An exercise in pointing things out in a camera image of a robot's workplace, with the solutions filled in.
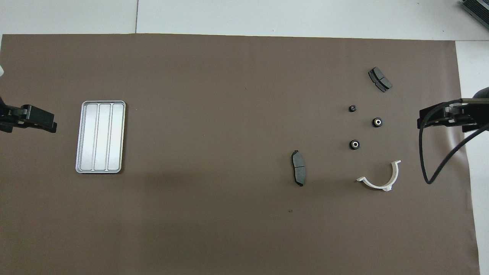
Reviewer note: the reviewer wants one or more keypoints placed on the black bearing gear silver centre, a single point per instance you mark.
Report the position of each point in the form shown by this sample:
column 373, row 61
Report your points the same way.
column 377, row 122
column 354, row 144

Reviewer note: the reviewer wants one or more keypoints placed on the grey ribbed device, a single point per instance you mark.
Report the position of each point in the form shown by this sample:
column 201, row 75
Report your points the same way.
column 476, row 10

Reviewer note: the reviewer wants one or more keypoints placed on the brown table mat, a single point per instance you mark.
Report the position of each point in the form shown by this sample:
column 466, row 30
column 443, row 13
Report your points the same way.
column 229, row 210

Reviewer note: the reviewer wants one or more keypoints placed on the silver metal tray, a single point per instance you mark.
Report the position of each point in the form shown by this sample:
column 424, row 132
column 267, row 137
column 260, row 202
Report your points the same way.
column 100, row 137

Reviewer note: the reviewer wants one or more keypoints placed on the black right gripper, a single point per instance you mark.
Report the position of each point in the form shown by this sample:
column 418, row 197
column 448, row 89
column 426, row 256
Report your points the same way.
column 473, row 112

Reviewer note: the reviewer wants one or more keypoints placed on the short grey brake pad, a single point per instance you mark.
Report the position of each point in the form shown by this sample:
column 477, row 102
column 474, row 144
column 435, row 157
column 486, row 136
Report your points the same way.
column 380, row 79

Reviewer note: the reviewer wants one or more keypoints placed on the small black bearing gear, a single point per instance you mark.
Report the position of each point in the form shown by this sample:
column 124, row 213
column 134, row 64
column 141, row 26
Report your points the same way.
column 352, row 108

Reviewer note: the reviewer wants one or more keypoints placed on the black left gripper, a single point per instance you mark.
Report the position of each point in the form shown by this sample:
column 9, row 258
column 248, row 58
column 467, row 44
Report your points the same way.
column 11, row 114

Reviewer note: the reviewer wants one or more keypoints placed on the long grey brake pad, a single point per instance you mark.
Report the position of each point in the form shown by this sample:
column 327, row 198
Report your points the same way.
column 298, row 168

